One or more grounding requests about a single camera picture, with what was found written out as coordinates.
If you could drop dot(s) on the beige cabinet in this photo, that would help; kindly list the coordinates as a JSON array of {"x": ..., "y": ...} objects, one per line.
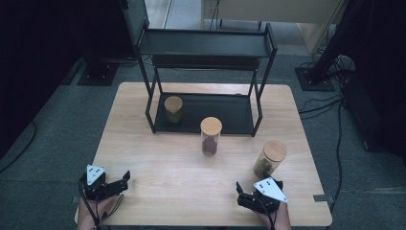
[{"x": 271, "y": 9}]

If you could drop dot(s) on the grey tape strip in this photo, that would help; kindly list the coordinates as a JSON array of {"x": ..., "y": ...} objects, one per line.
[
  {"x": 322, "y": 198},
  {"x": 75, "y": 200}
]

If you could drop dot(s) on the black metal shelf rack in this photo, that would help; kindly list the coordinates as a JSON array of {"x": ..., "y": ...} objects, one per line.
[{"x": 204, "y": 44}]

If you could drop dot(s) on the glass jar of dried mushrooms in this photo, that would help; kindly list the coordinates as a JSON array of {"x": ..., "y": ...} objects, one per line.
[{"x": 269, "y": 156}]

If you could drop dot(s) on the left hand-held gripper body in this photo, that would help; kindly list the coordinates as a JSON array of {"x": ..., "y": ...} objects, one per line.
[{"x": 95, "y": 190}]

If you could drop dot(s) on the short glass jar green contents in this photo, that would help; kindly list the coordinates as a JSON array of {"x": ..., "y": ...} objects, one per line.
[{"x": 173, "y": 107}]

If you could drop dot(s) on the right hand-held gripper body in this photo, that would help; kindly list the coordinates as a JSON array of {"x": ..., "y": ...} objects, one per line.
[{"x": 268, "y": 190}]

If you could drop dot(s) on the person's right hand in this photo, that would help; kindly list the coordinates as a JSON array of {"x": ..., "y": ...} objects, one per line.
[{"x": 282, "y": 218}]

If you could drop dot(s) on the person's left hand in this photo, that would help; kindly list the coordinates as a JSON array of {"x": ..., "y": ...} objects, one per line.
[{"x": 83, "y": 220}]

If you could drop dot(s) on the tall glass jar reddish contents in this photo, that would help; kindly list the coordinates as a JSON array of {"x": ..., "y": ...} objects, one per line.
[{"x": 210, "y": 127}]

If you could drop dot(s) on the black upright panel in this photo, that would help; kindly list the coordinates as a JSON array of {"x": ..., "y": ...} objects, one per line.
[{"x": 135, "y": 19}]

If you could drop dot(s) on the dark curtain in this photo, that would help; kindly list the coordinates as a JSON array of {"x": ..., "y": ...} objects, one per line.
[
  {"x": 38, "y": 64},
  {"x": 389, "y": 48}
]

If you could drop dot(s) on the black metal stand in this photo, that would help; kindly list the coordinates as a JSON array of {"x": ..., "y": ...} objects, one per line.
[
  {"x": 97, "y": 75},
  {"x": 314, "y": 80}
]

